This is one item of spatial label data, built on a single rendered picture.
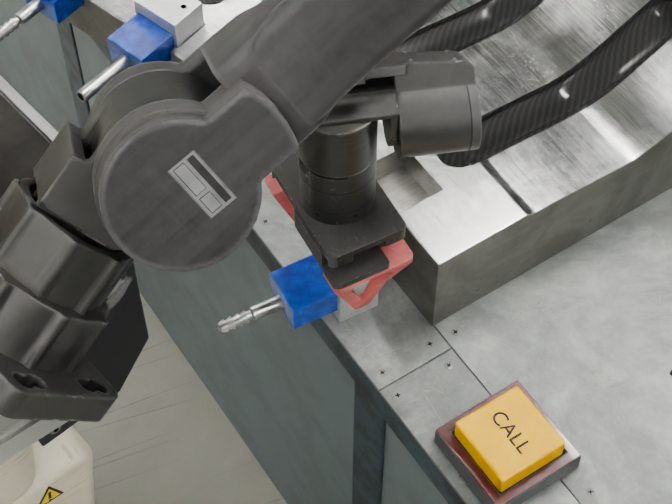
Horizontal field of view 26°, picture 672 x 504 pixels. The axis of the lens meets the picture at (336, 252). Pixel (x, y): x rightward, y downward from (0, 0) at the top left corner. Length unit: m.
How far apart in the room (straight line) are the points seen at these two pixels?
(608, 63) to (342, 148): 0.33
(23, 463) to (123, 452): 0.95
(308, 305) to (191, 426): 0.92
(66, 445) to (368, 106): 0.36
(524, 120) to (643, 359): 0.22
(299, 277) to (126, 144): 0.51
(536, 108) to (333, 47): 0.55
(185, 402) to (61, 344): 1.35
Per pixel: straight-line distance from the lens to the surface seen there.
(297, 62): 0.70
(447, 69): 1.01
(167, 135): 0.67
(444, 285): 1.15
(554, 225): 1.20
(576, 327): 1.20
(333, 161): 1.01
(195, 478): 2.02
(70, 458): 1.15
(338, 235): 1.07
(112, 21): 1.35
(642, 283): 1.24
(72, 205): 0.71
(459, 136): 1.02
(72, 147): 0.72
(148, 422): 2.07
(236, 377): 1.81
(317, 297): 1.15
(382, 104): 1.01
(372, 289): 1.13
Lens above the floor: 1.81
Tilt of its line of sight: 55 degrees down
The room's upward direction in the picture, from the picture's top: straight up
